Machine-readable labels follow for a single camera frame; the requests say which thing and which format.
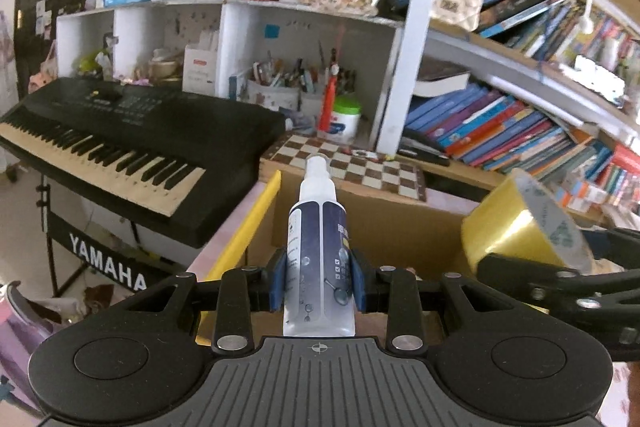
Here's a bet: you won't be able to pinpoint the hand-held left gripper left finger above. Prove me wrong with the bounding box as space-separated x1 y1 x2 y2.
107 251 288 355

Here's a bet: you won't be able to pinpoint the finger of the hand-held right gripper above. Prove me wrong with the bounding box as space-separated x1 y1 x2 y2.
475 253 640 363
580 227 640 273

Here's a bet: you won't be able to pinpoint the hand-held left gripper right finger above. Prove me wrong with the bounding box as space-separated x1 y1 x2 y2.
350 252 526 355

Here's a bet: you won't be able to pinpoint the white spray bottle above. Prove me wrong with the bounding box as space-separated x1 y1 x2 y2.
282 153 357 338

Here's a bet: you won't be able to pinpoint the yellow cardboard box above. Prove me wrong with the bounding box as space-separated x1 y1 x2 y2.
195 171 483 348

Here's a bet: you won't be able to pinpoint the yellow tape roll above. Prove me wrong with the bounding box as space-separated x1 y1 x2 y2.
461 169 596 275

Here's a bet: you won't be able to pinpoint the wooden chessboard box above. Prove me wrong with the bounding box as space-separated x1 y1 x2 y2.
260 133 428 202

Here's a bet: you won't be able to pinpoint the white jar green lid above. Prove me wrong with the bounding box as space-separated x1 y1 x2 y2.
330 96 362 142

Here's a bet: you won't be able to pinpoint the black keyboard stand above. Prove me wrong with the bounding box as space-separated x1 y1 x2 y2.
37 172 171 303

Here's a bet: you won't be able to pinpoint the row of colourful books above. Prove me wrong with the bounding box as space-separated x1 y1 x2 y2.
445 0 640 78
402 77 640 218

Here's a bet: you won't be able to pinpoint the red tassel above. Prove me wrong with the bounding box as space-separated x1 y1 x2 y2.
320 24 346 135

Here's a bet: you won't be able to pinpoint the pen cup with pens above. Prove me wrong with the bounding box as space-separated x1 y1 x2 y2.
300 57 358 122
247 57 301 112

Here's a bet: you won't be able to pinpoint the thick book dark cover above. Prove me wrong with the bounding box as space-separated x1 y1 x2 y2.
412 62 471 98

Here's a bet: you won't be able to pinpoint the black electronic keyboard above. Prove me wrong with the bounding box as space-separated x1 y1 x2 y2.
0 77 288 250

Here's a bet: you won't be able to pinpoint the white upright carton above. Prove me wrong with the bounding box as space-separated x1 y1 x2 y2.
182 44 219 96

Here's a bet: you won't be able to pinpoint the stacked bowls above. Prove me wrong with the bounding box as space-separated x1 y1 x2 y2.
149 49 181 82

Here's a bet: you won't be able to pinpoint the white bookshelf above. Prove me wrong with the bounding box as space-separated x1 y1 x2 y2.
377 0 640 188

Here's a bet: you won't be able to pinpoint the white cubby shelf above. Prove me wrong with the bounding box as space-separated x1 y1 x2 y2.
55 0 406 148

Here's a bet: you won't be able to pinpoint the pink purple backpack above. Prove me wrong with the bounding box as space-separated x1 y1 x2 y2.
0 279 56 418

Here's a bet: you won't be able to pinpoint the green toy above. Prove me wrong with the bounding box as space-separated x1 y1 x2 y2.
75 49 108 75

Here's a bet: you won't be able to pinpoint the hanging tote bag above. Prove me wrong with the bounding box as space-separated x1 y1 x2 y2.
27 42 58 90

